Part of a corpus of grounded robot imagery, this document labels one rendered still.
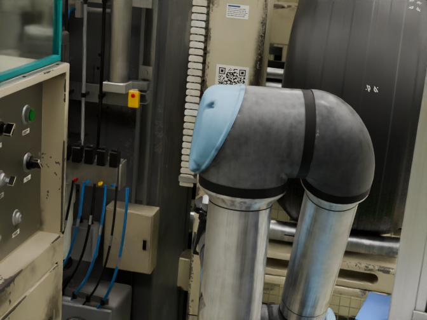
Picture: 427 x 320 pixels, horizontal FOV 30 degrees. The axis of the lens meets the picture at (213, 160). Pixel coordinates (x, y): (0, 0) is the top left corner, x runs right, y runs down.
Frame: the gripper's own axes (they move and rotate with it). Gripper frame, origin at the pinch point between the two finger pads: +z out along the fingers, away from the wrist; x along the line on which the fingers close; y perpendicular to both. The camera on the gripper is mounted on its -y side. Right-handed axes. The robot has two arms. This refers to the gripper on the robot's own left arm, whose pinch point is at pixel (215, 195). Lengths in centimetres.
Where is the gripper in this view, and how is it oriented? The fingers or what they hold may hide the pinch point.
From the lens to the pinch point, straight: 152.8
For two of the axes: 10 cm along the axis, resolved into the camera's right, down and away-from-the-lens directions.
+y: -2.2, 9.4, 2.6
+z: -0.6, -2.8, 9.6
